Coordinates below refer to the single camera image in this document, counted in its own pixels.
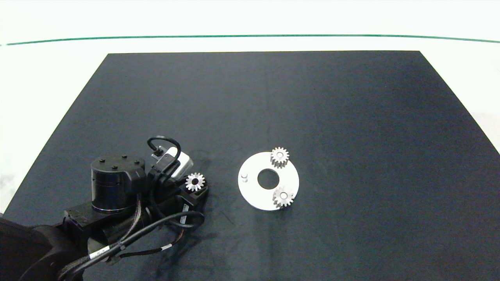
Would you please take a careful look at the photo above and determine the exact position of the round white carrier plate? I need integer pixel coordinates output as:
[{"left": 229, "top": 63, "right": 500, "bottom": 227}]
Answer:
[{"left": 237, "top": 151, "right": 300, "bottom": 211}]

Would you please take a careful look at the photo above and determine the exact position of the thin black tagged cable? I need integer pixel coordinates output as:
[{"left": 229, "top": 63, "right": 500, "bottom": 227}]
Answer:
[{"left": 105, "top": 228, "right": 186, "bottom": 263}]

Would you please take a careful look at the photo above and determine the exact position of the dark mat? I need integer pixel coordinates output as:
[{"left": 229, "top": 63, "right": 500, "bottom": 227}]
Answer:
[{"left": 0, "top": 51, "right": 500, "bottom": 281}]

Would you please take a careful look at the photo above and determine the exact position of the thick black tagged cable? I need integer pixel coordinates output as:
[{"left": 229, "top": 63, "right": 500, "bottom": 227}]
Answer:
[{"left": 58, "top": 211, "right": 206, "bottom": 281}]

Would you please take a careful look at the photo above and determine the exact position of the small steel planetary gear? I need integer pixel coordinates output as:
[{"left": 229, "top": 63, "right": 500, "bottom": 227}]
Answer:
[
  {"left": 273, "top": 186, "right": 295, "bottom": 208},
  {"left": 270, "top": 147, "right": 290, "bottom": 169},
  {"left": 185, "top": 173, "right": 205, "bottom": 192}
]

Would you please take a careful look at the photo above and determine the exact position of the silver boxy wrist camera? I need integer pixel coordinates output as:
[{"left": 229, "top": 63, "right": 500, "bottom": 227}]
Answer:
[{"left": 152, "top": 147, "right": 194, "bottom": 181}]

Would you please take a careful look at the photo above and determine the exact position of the short black camera cable loop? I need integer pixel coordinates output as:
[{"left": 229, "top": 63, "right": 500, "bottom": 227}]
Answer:
[{"left": 147, "top": 136, "right": 182, "bottom": 173}]

